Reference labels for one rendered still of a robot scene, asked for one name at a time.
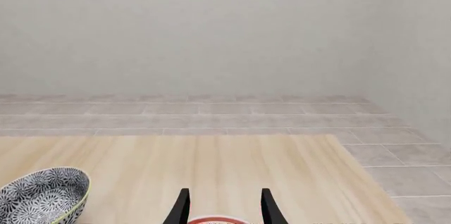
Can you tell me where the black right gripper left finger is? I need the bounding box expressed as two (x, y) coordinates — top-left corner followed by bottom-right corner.
(162, 188), (190, 224)

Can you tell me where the black and white patterned bowl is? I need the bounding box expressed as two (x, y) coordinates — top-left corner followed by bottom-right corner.
(0, 166), (91, 224)

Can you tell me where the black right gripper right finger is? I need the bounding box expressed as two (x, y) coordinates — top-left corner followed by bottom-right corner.
(261, 188), (290, 224)

